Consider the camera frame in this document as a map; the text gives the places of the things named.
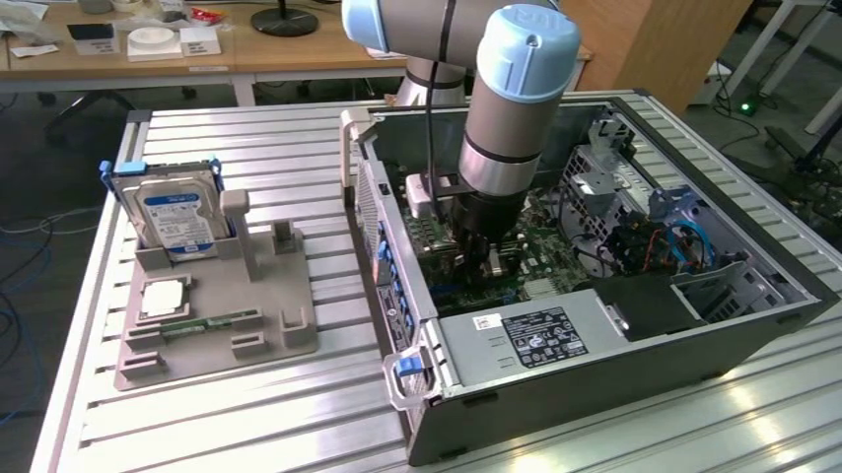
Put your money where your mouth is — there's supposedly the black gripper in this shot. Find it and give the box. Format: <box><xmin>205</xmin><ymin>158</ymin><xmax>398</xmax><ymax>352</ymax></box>
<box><xmin>452</xmin><ymin>189</ymin><xmax>529</xmax><ymax>250</ymax></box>

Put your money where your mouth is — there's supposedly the green motherboard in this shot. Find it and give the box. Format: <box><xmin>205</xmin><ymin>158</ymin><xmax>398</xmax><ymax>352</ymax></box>
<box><xmin>398</xmin><ymin>196</ymin><xmax>598</xmax><ymax>319</ymax></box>

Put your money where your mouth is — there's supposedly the metal disk bay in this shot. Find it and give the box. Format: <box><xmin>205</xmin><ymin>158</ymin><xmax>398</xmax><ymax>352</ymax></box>
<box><xmin>562</xmin><ymin>115</ymin><xmax>664</xmax><ymax>237</ymax></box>

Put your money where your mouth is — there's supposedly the grey power supply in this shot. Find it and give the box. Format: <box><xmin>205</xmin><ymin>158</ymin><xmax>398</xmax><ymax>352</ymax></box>
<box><xmin>436</xmin><ymin>288</ymin><xmax>634</xmax><ymax>388</ymax></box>

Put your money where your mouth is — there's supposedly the grey case latch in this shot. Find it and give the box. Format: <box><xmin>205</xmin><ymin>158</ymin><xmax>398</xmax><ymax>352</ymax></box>
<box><xmin>338</xmin><ymin>108</ymin><xmax>378</xmax><ymax>191</ymax></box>

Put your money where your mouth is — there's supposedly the black plastic shroud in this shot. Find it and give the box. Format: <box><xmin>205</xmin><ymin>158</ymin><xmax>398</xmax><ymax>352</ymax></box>
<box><xmin>588</xmin><ymin>273</ymin><xmax>710</xmax><ymax>344</ymax></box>

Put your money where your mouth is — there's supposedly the black open PC case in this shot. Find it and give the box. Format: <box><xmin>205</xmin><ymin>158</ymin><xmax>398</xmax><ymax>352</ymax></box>
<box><xmin>338</xmin><ymin>96</ymin><xmax>842</xmax><ymax>467</ymax></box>

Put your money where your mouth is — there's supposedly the wooden cabinet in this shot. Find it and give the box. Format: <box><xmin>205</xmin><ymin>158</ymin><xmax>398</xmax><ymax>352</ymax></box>
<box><xmin>558</xmin><ymin>0</ymin><xmax>756</xmax><ymax>114</ymax></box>

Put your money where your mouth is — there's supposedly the green RAM stick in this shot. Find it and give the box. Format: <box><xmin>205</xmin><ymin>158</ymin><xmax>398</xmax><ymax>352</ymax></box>
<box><xmin>159</xmin><ymin>314</ymin><xmax>250</xmax><ymax>337</ymax></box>

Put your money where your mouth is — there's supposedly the black round monitor stand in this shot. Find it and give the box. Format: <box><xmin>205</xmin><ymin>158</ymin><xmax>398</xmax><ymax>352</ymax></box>
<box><xmin>249</xmin><ymin>0</ymin><xmax>323</xmax><ymax>38</ymax></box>

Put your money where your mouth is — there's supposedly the grey parts rack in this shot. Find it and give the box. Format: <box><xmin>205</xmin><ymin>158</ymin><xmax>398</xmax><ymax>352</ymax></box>
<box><xmin>115</xmin><ymin>189</ymin><xmax>323</xmax><ymax>394</ymax></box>

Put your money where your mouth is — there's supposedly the silver CPU chip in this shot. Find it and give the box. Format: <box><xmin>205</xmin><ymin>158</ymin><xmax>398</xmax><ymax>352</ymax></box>
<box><xmin>141</xmin><ymin>281</ymin><xmax>191</xmax><ymax>317</ymax></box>

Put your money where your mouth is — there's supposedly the small white labelled box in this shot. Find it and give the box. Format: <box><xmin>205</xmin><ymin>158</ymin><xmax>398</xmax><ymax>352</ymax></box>
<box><xmin>179</xmin><ymin>27</ymin><xmax>221</xmax><ymax>58</ymax></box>

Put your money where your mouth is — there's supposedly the white box with round hollow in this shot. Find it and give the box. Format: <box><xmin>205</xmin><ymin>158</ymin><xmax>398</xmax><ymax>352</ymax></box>
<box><xmin>127</xmin><ymin>27</ymin><xmax>186</xmax><ymax>64</ymax></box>

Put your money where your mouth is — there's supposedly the black office chair base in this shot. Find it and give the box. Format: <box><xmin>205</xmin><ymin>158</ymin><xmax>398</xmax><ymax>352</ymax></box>
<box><xmin>37</xmin><ymin>88</ymin><xmax>138</xmax><ymax>147</ymax></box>

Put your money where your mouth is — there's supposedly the white box with black top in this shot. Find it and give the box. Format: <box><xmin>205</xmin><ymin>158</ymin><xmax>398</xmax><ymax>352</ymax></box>
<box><xmin>67</xmin><ymin>23</ymin><xmax>125</xmax><ymax>56</ymax></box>

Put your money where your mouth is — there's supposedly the wooden desk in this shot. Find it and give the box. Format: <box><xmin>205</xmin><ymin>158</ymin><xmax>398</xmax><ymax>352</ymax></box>
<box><xmin>0</xmin><ymin>0</ymin><xmax>594</xmax><ymax>95</ymax></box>

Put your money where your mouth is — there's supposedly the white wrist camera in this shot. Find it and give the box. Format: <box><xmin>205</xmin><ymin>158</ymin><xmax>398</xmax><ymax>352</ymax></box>
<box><xmin>405</xmin><ymin>172</ymin><xmax>441</xmax><ymax>219</ymax></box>

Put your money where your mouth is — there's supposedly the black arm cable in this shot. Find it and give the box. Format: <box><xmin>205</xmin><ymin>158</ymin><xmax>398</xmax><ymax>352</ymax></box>
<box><xmin>422</xmin><ymin>0</ymin><xmax>460</xmax><ymax>198</ymax></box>

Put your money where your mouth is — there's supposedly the red wire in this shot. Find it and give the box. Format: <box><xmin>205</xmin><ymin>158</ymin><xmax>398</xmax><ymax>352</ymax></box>
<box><xmin>641</xmin><ymin>227</ymin><xmax>662</xmax><ymax>270</ymax></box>

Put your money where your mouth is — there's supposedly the blue wire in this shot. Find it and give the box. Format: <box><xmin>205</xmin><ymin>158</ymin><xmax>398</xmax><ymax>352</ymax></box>
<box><xmin>664</xmin><ymin>221</ymin><xmax>720</xmax><ymax>275</ymax></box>

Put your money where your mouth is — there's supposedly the grey handle with blue tab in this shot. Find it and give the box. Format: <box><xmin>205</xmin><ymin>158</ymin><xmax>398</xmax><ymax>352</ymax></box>
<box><xmin>381</xmin><ymin>344</ymin><xmax>442</xmax><ymax>410</ymax></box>

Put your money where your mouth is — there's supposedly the hard disk with blue bracket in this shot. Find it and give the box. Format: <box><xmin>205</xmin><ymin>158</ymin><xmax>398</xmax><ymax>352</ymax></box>
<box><xmin>97</xmin><ymin>155</ymin><xmax>230</xmax><ymax>262</ymax></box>

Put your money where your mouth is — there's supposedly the white table frame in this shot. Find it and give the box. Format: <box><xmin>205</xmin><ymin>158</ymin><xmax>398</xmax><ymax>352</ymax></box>
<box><xmin>720</xmin><ymin>0</ymin><xmax>842</xmax><ymax>134</ymax></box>

